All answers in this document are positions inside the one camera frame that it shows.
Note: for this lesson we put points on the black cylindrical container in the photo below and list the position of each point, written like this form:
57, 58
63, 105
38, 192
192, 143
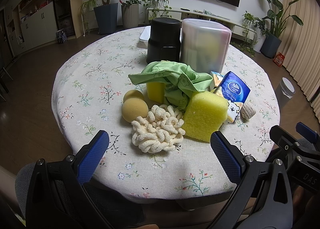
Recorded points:
164, 43

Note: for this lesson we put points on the white tv console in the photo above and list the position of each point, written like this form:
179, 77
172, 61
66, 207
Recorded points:
180, 14

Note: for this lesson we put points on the cream chenille mop pad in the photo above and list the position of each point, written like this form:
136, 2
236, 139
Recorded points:
160, 131

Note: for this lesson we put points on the translucent plastic storage box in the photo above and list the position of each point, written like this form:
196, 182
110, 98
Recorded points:
204, 45

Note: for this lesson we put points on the white ribbed planter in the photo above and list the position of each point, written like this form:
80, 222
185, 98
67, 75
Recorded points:
130, 13

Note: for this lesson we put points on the tan peanut-shaped sponge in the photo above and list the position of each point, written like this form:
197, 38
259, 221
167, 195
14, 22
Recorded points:
134, 106

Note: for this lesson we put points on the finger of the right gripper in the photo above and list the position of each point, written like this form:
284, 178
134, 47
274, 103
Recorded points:
294, 154
307, 132

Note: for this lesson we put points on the bear print tissue pack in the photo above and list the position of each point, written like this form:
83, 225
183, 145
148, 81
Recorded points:
233, 107

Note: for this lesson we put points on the beige knitted pouch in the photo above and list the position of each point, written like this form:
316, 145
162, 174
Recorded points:
247, 111

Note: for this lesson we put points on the white plastic tray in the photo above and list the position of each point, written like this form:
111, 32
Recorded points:
145, 35

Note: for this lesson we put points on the small plant by console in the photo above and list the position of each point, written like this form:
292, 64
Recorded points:
251, 24

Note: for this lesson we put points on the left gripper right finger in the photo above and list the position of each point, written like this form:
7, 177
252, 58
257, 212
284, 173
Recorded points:
231, 159

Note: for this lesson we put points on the yellow rectangular sponge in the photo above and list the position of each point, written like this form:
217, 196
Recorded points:
204, 115

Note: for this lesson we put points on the beige curtain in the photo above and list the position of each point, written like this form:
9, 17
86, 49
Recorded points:
300, 45

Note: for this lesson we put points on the green cloth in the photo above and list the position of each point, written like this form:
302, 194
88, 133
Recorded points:
180, 81

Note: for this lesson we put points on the trailing green pothos plant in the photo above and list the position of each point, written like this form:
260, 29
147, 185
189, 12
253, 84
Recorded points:
155, 9

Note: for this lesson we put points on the red box by curtain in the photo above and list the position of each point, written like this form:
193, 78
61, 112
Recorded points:
279, 59

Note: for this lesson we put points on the blue tissue pack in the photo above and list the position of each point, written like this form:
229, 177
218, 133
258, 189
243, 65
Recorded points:
233, 88

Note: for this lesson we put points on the white wall cabinets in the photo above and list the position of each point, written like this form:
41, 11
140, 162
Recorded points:
30, 23

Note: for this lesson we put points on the dark blue planter tree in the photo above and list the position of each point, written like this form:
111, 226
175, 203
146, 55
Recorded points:
106, 1

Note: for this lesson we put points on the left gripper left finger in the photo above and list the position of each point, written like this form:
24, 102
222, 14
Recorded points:
85, 162

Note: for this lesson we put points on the right large leafy plant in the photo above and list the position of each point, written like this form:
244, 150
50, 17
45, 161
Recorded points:
273, 25

